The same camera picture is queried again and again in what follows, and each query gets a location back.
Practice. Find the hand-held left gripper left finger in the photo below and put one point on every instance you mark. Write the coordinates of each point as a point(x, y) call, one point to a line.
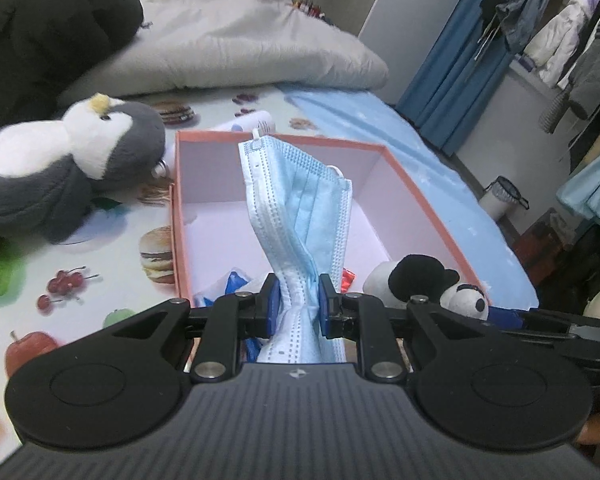
point(272, 305)

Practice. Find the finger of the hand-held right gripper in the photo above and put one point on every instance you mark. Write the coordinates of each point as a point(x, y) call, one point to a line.
point(505, 317)

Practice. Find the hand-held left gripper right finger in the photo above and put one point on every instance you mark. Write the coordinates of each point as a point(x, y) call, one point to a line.
point(325, 305)

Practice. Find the red snack packet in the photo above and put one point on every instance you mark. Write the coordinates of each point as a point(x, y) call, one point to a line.
point(347, 280)

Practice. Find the blue snack packet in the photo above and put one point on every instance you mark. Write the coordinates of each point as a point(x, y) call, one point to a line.
point(235, 282)

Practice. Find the panda plush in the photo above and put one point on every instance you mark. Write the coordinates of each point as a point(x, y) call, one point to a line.
point(420, 272)

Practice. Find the blue face mask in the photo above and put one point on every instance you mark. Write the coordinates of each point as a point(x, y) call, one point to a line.
point(300, 210)

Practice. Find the pink cardboard box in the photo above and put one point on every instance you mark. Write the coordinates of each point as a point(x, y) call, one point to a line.
point(210, 180)

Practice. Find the white trash bin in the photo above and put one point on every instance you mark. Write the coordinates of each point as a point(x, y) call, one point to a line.
point(497, 200)

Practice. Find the hanging light blue cloth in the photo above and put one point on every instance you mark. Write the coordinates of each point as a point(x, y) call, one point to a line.
point(595, 185)

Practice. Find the white bottle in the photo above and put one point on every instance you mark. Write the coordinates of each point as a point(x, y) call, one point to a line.
point(250, 122)

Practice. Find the blue curtain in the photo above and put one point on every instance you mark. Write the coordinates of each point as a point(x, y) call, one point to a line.
point(450, 75)

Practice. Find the hanging grey striped sweater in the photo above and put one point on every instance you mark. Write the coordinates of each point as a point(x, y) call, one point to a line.
point(595, 60)

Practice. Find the grey penguin plush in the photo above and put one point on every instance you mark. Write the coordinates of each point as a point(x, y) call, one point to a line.
point(30, 180)

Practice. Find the grey duvet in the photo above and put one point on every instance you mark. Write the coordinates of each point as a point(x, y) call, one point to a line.
point(230, 35)

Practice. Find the hanging white jacket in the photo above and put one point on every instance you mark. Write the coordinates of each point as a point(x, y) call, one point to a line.
point(560, 30)

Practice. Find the row of small colourful bottles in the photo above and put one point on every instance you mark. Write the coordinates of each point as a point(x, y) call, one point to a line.
point(307, 7)

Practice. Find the grey wardrobe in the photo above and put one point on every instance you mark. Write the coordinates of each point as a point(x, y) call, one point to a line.
point(390, 5)

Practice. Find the black jacket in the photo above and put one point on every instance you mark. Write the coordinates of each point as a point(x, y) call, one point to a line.
point(40, 35)

